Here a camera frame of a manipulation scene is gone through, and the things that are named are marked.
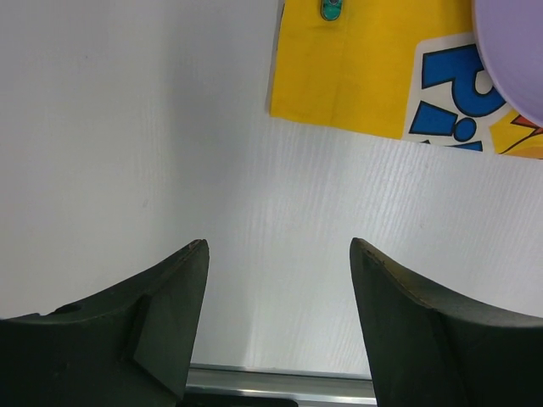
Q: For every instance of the fork with green handle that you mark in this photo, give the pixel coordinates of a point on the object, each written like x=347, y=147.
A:
x=331, y=9

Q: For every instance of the aluminium front rail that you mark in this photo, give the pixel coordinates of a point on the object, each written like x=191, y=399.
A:
x=304, y=388

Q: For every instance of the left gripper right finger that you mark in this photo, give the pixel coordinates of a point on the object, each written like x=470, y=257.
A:
x=428, y=345

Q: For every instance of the yellow cloth placemat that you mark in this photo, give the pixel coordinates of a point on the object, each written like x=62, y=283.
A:
x=406, y=70

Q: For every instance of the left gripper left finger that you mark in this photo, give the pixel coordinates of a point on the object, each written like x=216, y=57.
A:
x=128, y=345

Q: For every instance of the purple plastic plate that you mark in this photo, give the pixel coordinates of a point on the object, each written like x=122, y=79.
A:
x=509, y=38

